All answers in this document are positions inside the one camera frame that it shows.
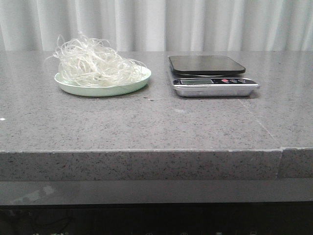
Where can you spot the white vermicelli noodle bundle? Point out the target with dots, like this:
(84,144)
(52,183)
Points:
(92,62)

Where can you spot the light green round plate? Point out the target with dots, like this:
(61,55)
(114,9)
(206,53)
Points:
(103,91)

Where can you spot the black silver kitchen scale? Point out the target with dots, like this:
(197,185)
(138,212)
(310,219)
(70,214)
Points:
(209,76)

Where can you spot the white pleated curtain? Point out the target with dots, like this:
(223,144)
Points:
(160,25)

